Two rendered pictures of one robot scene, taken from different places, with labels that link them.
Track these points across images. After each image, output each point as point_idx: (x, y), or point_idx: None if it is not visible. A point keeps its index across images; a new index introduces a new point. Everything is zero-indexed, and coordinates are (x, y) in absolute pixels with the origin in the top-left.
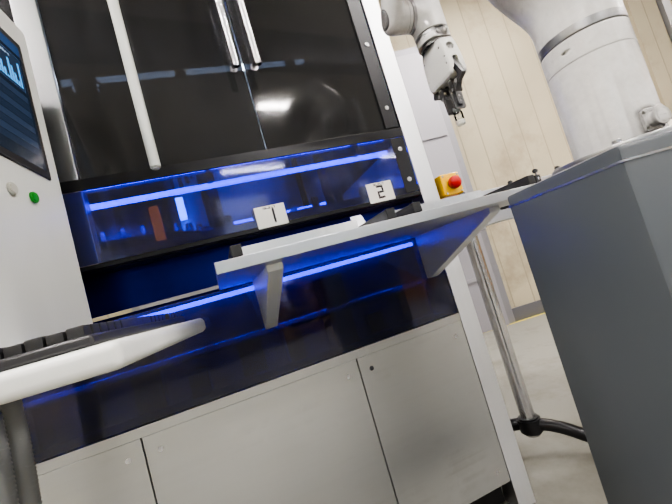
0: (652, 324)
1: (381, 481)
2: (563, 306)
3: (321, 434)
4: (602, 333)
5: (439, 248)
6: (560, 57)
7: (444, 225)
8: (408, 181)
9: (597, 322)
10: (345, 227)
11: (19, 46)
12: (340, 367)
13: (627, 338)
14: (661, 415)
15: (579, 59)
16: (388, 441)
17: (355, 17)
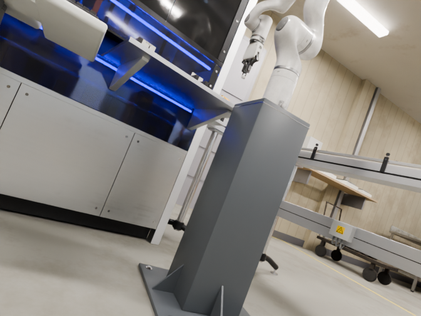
0: (239, 149)
1: (106, 186)
2: (223, 144)
3: (97, 148)
4: (227, 153)
5: (200, 117)
6: (276, 72)
7: (209, 109)
8: (209, 86)
9: (228, 149)
10: None
11: None
12: (126, 130)
13: (232, 154)
14: (224, 177)
15: (279, 76)
16: (121, 174)
17: (240, 6)
